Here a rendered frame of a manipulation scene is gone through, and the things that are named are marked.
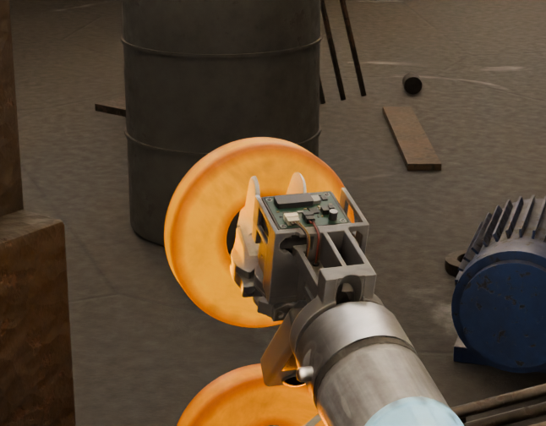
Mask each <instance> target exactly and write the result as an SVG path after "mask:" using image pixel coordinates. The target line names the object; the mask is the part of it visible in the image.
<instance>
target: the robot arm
mask: <svg viewBox="0 0 546 426"><path fill-rule="evenodd" d="M349 205H350V206H351V208H352V210H353V211H354V213H355V215H356V216H357V218H358V222H356V223H351V221H350V220H349V218H348V216H347V212H348V206H349ZM368 233H369V223H368V222H367V220H366V219H365V217H364V216H363V214H362V212H361V211H360V209H359V208H358V206H357V205H356V203H355V202H354V200H353V199H352V197H351V195H350V194H349V193H348V191H347V189H346V188H341V196H340V203H339V202H338V200H337V199H336V197H335V195H334V194H333V193H332V192H331V191H324V192H313V193H307V190H306V183H305V180H304V178H303V176H302V174H301V173H299V172H295V173H294V174H293V175H292V180H291V182H290V185H289V187H288V190H287V194H284V195H275V196H266V197H261V198H260V191H259V182H258V179H257V177H256V176H252V177H251V178H250V181H249V186H248V194H247V199H246V204H245V206H244V207H243V208H242V209H241V210H240V213H239V217H238V223H237V229H236V238H235V243H234V246H233V249H232V252H231V263H230V271H231V274H232V278H233V280H234V281H235V282H236V284H237V285H238V286H239V287H240V289H241V291H242V297H244V298H248V297H253V301H254V303H255V304H256V305H257V306H258V309H257V312H258V313H261V314H265V315H267V316H269V317H271V318H272V320H273V321H280V320H283V322H282V323H281V326H280V327H279V329H278V331H277V332H276V334H275V336H274V337H273V339H272V341H271V342H270V345H269V346H268V347H267V349H266V350H265V353H264V355H263V356H262V358H261V359H260V364H261V369H262V375H263V380H264V383H265V385H266V386H277V385H288V386H292V387H297V386H302V385H306V386H307V388H308V391H309V393H310V395H311V396H312V398H313V400H314V405H315V406H316V408H317V410H318V413H319V415H320V417H321V420H322V422H323V424H324V426H464V425H463V423H462V421H461V420H460V419H459V418H458V417H457V416H456V414H455V413H454V412H453V411H452V410H451V409H450V407H449V406H448V404H447V402H446V401H445V399H444V397H443V396H442V395H441V393H440V391H439V389H438V388H437V386H436V384H435V383H434V381H433V380H432V378H431V377H430V375H429V373H428V371H427V369H426V368H425V367H424V365H423V363H422V362H421V360H420V358H419V357H418V355H417V353H416V351H415V349H414V347H413V345H412V343H411V342H410V341H409V339H408V337H407V335H406V333H405V332H404V330H403V329H402V328H401V325H400V324H399V322H398V321H397V319H396V317H395V315H394V314H393V313H392V312H391V311H389V310H388V309H387V308H386V307H385V306H384V304H383V303H382V302H381V300H380V299H379V298H378V297H377V296H376V295H375V294H374V287H375V282H376V276H377V275H376V273H375V272H374V269H373V268H372V266H371V265H370V263H369V262H368V260H367V258H366V257H365V250H366V245H367V239H368Z"/></svg>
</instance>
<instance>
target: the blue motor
mask: <svg viewBox="0 0 546 426"><path fill-rule="evenodd" d="M458 270H459V272H458V274H457V276H456V279H455V282H457V284H456V288H455V291H454V293H453V296H452V302H451V315H452V319H453V323H454V326H455V328H456V332H457V334H458V337H457V340H456V343H455V346H454V352H453V361H455V362H462V363H474V364H480V365H487V366H492V367H494V368H497V369H500V370H504V371H508V372H512V373H531V372H539V373H545V374H546V196H544V199H535V196H534V195H532V197H531V198H530V199H522V196H519V199H518V200H517V202H514V203H511V201H510V200H509V199H508V200H507V202H506V204H505V207H504V208H503V209H501V208H500V206H499V205H497V206H496V208H495V210H494V214H493V215H492V214H490V213H488V214H487V215H486V218H485V220H484V222H482V221H481V222H480V224H479V226H478V229H477V231H476V232H475V234H474V236H473V238H472V241H471V242H470V245H469V247H468V249H467V251H466V253H465V255H464V257H463V259H462V261H461V263H460V266H459V268H458Z"/></svg>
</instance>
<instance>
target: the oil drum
mask: <svg viewBox="0 0 546 426"><path fill-rule="evenodd" d="M122 17H123V33H122V35H121V42H122V43H123V60H124V82H125V103H126V126H125V129H124V134H125V136H126V138H127V147H128V189H129V211H130V224H131V227H132V228H133V229H134V230H135V231H136V232H137V233H138V234H139V235H140V236H141V237H142V238H144V239H146V240H148V241H150V242H152V243H155V244H158V245H161V246H163V247H165V244H164V226H165V220H166V215H167V209H168V206H169V204H170V201H171V198H172V196H173V194H174V192H175V190H176V188H177V186H178V185H179V183H180V182H181V180H182V179H183V177H184V176H185V175H186V173H187V172H188V171H189V170H190V169H191V168H192V167H193V166H194V165H195V164H196V163H197V162H198V161H199V160H201V159H202V158H203V157H204V156H206V155H208V154H209V153H210V152H212V151H213V150H215V149H217V148H219V147H221V146H223V145H226V144H228V143H231V142H233V141H236V140H240V139H247V138H254V137H270V138H277V139H284V140H286V141H290V142H292V143H294V144H296V145H300V146H302V147H303V148H304V149H306V150H308V151H309V152H311V153H312V154H314V155H315V156H317V157H318V158H319V136H320V133H321V126H320V123H319V55H320V43H321V41H322V39H323V36H322V34H321V32H320V0H122Z"/></svg>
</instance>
